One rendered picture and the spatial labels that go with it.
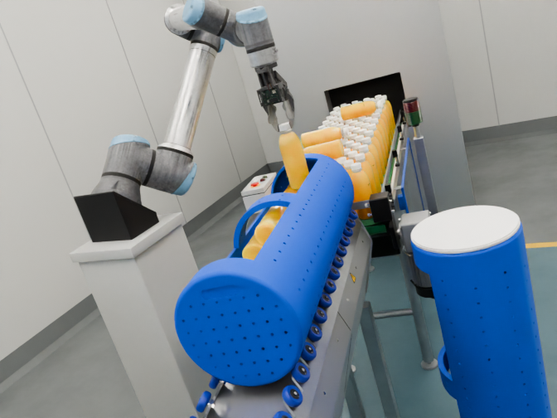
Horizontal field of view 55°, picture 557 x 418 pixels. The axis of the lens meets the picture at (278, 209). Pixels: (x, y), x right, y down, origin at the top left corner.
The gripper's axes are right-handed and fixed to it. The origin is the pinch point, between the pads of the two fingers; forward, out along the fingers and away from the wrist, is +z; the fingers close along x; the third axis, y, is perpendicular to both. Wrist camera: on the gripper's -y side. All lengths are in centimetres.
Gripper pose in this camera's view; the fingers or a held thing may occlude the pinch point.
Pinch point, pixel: (284, 125)
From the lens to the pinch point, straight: 174.5
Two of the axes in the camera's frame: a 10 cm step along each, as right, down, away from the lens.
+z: 2.8, 9.1, 3.1
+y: -2.4, 3.7, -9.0
